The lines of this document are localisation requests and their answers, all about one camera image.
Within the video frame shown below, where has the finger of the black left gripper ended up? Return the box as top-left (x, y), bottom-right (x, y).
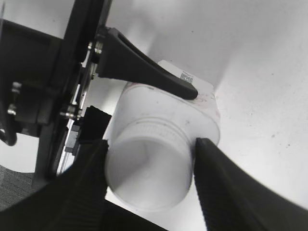
top-left (96, 27), bottom-right (198, 100)

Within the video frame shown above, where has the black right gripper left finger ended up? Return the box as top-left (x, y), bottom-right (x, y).
top-left (0, 140), bottom-right (163, 231)

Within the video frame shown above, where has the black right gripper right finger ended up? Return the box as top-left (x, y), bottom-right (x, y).
top-left (193, 138), bottom-right (308, 231)

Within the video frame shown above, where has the white square yogurt bottle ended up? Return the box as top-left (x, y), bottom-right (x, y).
top-left (105, 60), bottom-right (220, 211)

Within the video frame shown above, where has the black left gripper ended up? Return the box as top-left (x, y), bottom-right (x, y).
top-left (0, 0), bottom-right (112, 177)

